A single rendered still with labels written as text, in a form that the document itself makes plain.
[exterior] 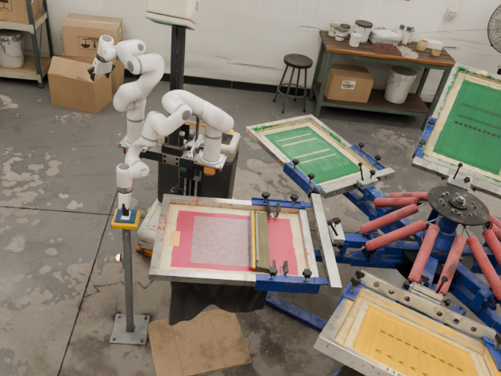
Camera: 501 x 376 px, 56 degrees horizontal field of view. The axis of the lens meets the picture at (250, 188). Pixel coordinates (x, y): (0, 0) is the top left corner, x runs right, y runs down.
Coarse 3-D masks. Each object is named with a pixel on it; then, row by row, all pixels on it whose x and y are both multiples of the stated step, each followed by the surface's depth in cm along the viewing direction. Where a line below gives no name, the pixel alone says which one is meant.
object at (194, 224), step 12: (180, 216) 247; (192, 216) 248; (204, 216) 249; (216, 216) 251; (228, 216) 252; (240, 216) 253; (180, 228) 240; (192, 228) 241; (204, 228) 242; (216, 228) 243; (228, 228) 244; (240, 228) 245; (276, 228) 249; (288, 228) 250; (240, 240) 238; (276, 240) 242; (288, 240) 243
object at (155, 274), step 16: (240, 208) 258; (256, 208) 258; (272, 208) 258; (288, 208) 259; (160, 224) 235; (304, 224) 250; (160, 240) 226; (304, 240) 240; (160, 256) 220; (160, 272) 210; (176, 272) 211; (192, 272) 212; (208, 272) 214
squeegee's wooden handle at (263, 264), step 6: (258, 216) 249; (264, 216) 250; (258, 222) 245; (264, 222) 247; (258, 228) 241; (264, 228) 243; (258, 234) 238; (264, 234) 239; (258, 240) 234; (264, 240) 236; (264, 246) 232; (264, 252) 229; (264, 258) 225; (258, 264) 221; (264, 264) 222; (270, 264) 224; (258, 270) 221; (264, 270) 221
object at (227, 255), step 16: (192, 240) 234; (208, 240) 235; (224, 240) 237; (176, 256) 224; (192, 256) 225; (208, 256) 227; (224, 256) 228; (240, 256) 229; (272, 256) 232; (288, 256) 234; (288, 272) 225
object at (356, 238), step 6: (348, 234) 240; (354, 234) 240; (360, 234) 241; (348, 240) 236; (354, 240) 237; (360, 240) 237; (336, 246) 238; (348, 246) 238; (354, 246) 239; (360, 246) 239
